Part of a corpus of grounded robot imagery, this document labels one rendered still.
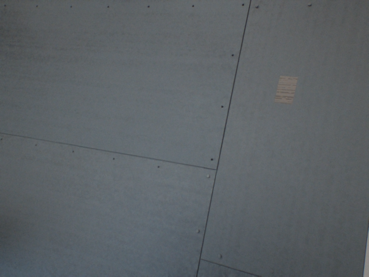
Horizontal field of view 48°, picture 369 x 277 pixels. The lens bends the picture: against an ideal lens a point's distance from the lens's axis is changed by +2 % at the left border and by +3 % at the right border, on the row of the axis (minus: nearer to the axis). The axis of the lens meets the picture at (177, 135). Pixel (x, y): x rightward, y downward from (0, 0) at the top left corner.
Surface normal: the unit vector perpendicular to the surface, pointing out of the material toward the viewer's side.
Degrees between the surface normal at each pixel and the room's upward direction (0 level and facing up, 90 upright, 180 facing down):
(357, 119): 90
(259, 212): 90
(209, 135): 90
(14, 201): 90
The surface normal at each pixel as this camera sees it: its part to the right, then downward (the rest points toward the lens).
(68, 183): -0.40, -0.22
